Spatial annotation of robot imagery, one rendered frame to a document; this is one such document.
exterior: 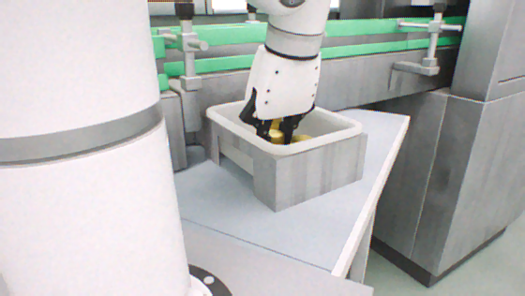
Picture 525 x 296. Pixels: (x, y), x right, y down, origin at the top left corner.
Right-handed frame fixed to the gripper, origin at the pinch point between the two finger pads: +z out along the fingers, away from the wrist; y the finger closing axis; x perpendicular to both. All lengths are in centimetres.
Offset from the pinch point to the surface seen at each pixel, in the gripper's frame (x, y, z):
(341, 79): -17.9, -31.4, 1.3
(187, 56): -9.6, 11.2, -10.9
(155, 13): -37.7, 7.9, -8.8
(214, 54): -20.8, 1.7, -6.1
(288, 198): 11.8, 4.9, 0.8
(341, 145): 10.0, -4.4, -4.5
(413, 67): -13, -51, -2
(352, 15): -44, -56, -6
